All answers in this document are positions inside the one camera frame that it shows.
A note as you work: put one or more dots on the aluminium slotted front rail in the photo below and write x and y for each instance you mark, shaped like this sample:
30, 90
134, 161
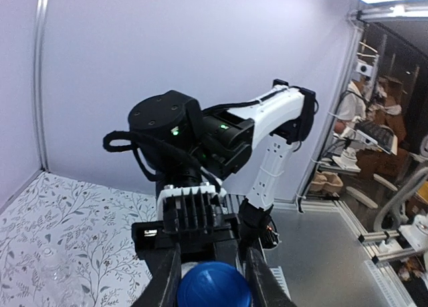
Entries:
280, 278

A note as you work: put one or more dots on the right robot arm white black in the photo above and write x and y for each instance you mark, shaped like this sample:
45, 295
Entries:
188, 152

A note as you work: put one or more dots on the blue bottle cap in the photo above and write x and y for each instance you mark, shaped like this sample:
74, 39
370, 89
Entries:
214, 287

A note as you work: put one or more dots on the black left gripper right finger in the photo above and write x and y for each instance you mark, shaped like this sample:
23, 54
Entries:
265, 290

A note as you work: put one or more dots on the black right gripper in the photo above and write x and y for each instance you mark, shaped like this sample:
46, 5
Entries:
192, 220

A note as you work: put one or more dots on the floral patterned table mat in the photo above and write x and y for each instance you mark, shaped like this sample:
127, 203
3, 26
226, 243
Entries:
89, 226

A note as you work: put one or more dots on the small clear plastic bottle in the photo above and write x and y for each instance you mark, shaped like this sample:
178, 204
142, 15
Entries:
59, 278

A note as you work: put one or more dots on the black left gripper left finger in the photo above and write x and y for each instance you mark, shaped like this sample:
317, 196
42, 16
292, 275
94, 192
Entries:
165, 267

